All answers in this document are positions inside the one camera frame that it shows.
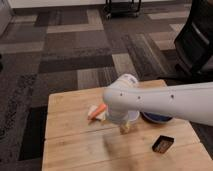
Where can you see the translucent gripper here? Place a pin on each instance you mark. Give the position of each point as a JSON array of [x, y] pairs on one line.
[[125, 126]]

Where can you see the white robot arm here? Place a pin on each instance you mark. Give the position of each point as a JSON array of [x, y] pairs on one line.
[[192, 102]]

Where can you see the white plastic cup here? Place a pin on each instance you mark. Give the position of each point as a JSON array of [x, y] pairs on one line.
[[133, 116]]

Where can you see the dark blue bowl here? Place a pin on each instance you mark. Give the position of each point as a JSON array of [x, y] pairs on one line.
[[157, 119]]

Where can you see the orange carrot toy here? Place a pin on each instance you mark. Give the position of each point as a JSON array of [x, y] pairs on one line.
[[97, 111]]

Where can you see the small black tray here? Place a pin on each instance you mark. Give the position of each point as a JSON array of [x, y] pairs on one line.
[[162, 144]]

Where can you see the black office chair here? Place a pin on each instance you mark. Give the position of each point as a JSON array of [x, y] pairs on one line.
[[194, 44]]

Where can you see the black rolling cart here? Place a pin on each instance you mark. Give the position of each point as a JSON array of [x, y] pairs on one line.
[[122, 8]]

